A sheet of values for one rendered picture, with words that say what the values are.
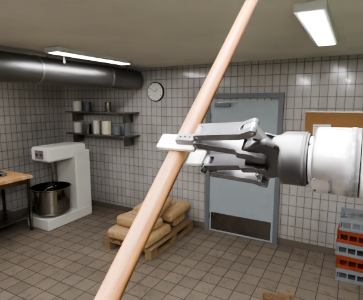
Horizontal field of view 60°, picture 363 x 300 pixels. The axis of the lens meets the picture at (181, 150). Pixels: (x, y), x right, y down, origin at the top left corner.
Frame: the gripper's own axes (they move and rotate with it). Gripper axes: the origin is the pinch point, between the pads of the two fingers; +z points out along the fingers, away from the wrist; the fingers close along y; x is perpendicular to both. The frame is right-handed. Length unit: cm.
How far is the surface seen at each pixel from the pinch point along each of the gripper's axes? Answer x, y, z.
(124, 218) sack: 115, 299, 245
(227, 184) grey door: 223, 346, 136
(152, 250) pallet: 87, 314, 192
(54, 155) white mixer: 171, 245, 389
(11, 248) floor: 28, 279, 384
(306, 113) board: 295, 264, 28
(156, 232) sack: 113, 316, 198
